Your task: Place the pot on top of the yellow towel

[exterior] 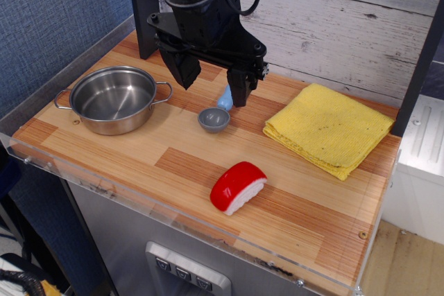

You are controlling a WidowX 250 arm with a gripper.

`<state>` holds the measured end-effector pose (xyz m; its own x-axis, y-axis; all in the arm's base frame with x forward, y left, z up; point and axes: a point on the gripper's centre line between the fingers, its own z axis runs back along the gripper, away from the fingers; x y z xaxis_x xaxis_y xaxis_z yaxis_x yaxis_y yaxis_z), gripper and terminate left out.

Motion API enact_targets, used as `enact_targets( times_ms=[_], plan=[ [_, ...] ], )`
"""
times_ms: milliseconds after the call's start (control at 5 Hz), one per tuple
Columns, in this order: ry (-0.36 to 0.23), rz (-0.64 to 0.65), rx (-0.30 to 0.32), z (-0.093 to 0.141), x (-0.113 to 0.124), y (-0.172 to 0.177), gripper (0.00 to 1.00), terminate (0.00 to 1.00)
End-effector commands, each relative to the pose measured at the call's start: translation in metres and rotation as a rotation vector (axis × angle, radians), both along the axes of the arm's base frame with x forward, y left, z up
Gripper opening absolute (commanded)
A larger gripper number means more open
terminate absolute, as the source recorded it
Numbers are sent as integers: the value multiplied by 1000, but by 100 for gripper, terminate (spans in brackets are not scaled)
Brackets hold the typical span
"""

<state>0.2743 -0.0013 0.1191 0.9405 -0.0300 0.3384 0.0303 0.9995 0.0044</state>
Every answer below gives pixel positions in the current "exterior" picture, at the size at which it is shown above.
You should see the stainless steel pot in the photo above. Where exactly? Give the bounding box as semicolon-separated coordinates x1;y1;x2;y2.
53;66;173;136

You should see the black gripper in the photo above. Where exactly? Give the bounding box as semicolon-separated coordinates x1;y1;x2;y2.
148;0;266;107

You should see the red white toy sushi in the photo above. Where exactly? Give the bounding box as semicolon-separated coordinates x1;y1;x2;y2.
210;162;268;216

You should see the black left vertical post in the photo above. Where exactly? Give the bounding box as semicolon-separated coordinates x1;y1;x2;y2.
131;0;160;60

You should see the yellow folded towel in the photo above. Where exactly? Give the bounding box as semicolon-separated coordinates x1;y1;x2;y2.
263;84;394;181

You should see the black right vertical post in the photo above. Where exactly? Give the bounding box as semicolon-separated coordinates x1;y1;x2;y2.
391;0;443;137

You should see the blue grey toy scoop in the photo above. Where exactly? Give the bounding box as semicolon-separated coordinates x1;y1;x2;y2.
198;85;234;133

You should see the clear acrylic table guard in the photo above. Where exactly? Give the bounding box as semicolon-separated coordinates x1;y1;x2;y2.
1;18;400;295

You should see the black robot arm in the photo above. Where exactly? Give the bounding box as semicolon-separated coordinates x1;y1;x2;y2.
148;0;268;107

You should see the silver button panel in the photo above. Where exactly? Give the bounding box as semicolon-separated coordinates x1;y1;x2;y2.
145;241;232;295

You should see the white side cabinet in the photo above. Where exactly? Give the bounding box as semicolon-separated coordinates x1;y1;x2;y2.
382;95;443;244

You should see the black vertical post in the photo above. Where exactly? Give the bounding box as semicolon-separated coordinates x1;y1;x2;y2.
391;0;443;137
131;0;160;60

